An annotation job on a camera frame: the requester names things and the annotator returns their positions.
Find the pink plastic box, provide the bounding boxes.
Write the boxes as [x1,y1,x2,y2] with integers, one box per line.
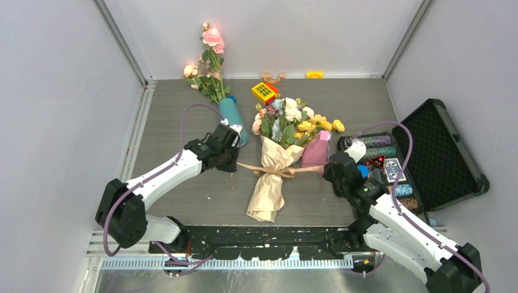
[301,131,332,175]

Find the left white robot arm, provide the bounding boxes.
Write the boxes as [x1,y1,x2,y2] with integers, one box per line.
[95,121,243,256]

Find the purple cable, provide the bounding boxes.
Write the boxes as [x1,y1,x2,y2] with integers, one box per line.
[352,120,491,293]
[103,104,225,277]

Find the yellow toy block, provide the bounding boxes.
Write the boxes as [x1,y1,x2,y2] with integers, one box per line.
[306,71,323,79]

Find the red triangle card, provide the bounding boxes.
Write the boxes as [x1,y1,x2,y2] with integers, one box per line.
[368,154,385,169]

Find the wooden toy piece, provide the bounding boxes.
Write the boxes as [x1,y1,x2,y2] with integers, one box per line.
[261,73,286,84]

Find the paper flower bouquet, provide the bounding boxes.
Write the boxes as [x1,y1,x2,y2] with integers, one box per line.
[246,97,345,223]

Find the tan satin ribbon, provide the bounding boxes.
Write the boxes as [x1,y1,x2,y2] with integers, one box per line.
[237,162,324,178]

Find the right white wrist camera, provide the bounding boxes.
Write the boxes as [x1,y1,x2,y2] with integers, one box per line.
[345,139,367,163]

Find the blue round chip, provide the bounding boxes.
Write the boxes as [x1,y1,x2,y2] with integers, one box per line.
[357,165,370,178]

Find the black poker chip case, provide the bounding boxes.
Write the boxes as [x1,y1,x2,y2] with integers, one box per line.
[358,99,490,214]

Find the colourful toy block house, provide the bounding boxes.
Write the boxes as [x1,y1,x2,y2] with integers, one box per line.
[251,82,279,106]

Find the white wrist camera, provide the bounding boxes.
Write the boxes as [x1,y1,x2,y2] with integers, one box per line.
[345,139,367,163]
[229,124,243,137]

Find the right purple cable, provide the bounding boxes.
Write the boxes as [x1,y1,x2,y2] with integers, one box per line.
[352,120,491,293]

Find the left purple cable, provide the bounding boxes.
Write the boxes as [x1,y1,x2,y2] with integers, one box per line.
[103,104,225,277]

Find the teal ceramic vase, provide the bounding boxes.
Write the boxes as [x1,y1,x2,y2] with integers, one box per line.
[218,97,249,147]

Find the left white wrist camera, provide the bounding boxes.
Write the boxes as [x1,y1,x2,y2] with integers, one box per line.
[229,124,243,137]

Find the pink peach rose stems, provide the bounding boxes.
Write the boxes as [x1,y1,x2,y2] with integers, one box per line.
[183,23,230,104]

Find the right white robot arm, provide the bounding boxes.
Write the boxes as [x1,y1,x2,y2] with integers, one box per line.
[323,152,487,292]

